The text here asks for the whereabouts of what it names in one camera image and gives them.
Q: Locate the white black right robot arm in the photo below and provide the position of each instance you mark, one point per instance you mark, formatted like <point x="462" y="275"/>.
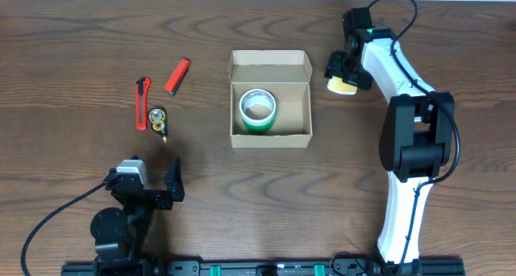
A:
<point x="416" y="136"/>

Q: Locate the green tape roll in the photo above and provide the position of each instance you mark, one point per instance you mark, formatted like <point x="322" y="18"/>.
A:
<point x="258" y="125"/>

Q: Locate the red mini stapler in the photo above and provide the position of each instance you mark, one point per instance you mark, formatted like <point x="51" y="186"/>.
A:
<point x="173" y="83"/>

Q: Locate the open cardboard box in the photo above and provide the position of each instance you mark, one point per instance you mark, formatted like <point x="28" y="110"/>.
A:
<point x="286" y="74"/>

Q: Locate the red utility knife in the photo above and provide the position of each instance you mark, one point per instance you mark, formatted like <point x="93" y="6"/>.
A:
<point x="142" y="87"/>

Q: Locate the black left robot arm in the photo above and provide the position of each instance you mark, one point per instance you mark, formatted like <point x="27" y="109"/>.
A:
<point x="119" y="233"/>

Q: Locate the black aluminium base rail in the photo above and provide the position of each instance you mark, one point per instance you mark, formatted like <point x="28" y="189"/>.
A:
<point x="334" y="267"/>

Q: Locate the black yellow correction tape dispenser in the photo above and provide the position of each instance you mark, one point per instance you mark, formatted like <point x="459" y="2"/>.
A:
<point x="158" y="119"/>

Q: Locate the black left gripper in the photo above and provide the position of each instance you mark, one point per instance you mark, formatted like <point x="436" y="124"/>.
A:
<point x="174" y="191"/>

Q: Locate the white tape roll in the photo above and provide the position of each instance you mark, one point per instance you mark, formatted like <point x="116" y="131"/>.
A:
<point x="258" y="106"/>

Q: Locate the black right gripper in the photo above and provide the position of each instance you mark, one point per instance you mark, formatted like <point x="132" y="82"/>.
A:
<point x="363" y="79"/>

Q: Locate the yellow sticky note pad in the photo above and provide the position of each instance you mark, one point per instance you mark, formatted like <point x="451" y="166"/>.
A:
<point x="338" y="86"/>

